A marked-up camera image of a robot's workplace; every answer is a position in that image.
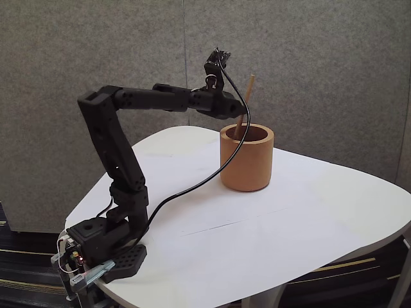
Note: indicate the wooden stick pen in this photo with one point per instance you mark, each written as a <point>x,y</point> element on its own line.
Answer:
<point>249,93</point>

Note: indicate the round cork pen holder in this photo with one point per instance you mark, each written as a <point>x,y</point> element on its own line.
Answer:
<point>246,160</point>

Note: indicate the white table leg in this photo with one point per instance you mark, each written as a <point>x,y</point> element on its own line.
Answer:
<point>261,296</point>
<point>399,279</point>

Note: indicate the grey table clamp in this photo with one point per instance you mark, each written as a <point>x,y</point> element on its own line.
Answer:
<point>93,272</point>

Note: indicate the small wrist camera board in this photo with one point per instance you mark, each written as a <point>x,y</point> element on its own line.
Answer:
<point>218,61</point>

